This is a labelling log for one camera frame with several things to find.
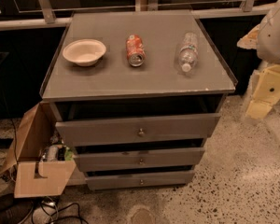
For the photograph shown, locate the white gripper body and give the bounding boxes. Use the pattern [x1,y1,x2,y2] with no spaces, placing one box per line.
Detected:
[250,62,280,88]

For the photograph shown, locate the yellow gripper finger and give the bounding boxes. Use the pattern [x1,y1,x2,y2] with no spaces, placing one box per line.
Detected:
[245,64,280,120]

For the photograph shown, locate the grey drawer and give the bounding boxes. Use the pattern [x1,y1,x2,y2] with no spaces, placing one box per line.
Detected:
[74,147,204,172]
[56,113,220,147]
[85,170,194,190]

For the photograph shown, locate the white paper bowl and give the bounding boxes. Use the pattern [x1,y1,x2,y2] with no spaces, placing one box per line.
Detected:
[63,39,106,67]

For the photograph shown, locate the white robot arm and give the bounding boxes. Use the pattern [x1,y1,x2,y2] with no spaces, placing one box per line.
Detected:
[237,0,280,119]

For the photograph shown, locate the grey middle drawer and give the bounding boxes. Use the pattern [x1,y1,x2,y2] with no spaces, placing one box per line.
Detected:
[74,147,204,172]

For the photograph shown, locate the grey bottom drawer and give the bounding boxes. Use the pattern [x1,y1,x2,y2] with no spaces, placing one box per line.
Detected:
[85,170,194,190]

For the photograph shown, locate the dark shoe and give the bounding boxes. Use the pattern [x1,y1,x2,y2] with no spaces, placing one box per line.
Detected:
[0,193,34,224]

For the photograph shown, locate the grey drawer cabinet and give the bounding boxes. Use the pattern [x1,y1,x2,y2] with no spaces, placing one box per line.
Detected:
[41,10,236,178]

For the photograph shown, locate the grey top drawer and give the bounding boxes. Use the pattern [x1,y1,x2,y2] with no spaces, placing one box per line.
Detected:
[56,113,220,147]

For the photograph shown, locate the clear plastic water bottle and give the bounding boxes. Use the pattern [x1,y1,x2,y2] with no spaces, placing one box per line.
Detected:
[178,32,198,73]

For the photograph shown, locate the metal window railing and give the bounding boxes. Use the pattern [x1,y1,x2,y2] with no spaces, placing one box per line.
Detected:
[0,0,280,32]

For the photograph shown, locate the black floor cables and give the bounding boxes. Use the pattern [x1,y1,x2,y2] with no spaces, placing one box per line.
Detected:
[31,197,91,224]

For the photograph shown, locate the bottles inside cardboard box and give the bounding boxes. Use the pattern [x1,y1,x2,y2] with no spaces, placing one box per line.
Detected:
[40,131,73,161]

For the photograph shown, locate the red soda can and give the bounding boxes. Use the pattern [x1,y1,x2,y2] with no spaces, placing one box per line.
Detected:
[126,35,146,67]

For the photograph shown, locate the brown cardboard box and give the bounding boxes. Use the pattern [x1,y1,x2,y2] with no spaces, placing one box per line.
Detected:
[0,103,76,198]

